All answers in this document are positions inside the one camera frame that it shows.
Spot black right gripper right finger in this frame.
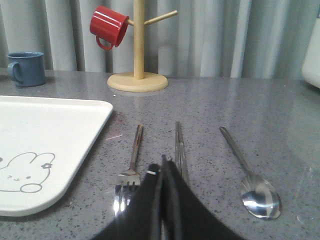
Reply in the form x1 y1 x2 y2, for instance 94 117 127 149
161 154 243 240

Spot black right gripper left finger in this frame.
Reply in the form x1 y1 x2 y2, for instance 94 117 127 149
93 164 162 240

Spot silver metal spoon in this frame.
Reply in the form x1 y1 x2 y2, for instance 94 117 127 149
219 126 282 220

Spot cream rabbit print tray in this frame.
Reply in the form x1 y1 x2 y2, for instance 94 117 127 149
0 96 113 217

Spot wooden mug tree stand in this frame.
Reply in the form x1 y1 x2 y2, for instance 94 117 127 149
107 0 178 93

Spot grey pleated curtain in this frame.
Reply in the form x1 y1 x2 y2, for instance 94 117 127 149
0 0 320 79

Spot blue enamel mug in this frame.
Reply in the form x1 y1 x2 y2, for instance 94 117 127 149
7 51 47 87

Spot red enamel mug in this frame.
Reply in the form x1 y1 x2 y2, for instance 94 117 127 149
89 5 129 51

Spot white appliance at right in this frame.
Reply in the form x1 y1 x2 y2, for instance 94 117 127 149
301 18 320 88

